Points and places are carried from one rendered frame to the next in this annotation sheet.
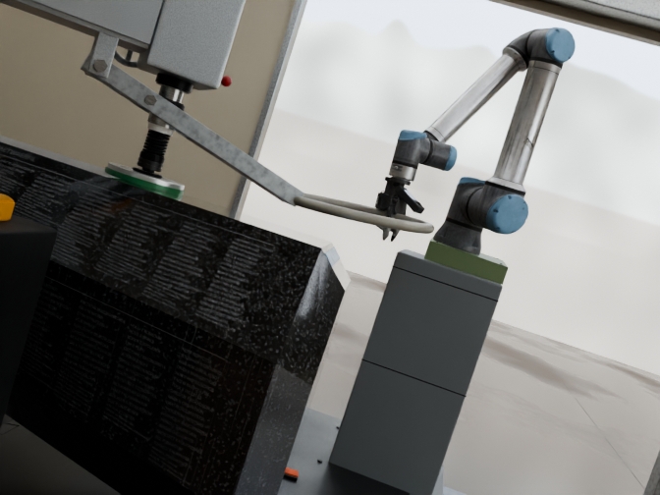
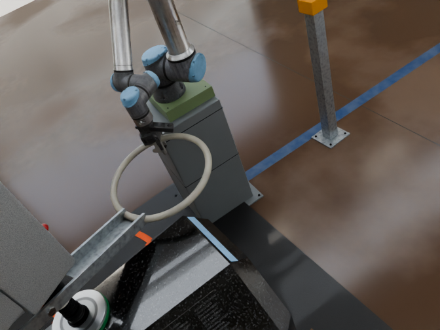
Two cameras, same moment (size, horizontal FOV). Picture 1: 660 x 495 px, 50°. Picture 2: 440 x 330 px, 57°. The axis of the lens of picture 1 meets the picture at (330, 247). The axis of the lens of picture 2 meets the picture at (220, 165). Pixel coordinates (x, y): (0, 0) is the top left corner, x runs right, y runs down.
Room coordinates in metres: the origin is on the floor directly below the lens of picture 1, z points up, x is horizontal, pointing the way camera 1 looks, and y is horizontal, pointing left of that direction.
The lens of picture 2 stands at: (0.86, 0.30, 2.10)
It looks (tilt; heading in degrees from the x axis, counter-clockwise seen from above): 42 degrees down; 335
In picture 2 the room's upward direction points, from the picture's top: 22 degrees counter-clockwise
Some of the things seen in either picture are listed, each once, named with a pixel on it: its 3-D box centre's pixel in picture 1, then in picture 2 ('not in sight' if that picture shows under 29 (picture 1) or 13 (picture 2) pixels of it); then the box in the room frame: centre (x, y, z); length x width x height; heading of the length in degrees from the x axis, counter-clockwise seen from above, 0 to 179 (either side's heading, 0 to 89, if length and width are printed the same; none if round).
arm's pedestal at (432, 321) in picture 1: (415, 367); (198, 154); (2.78, -0.47, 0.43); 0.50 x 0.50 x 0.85; 81
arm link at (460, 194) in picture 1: (473, 201); (160, 65); (2.76, -0.47, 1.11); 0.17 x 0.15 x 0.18; 24
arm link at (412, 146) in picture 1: (410, 148); (134, 103); (2.43, -0.16, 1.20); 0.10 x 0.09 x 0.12; 114
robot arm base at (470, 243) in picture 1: (460, 234); (167, 85); (2.78, -0.47, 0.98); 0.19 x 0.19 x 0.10
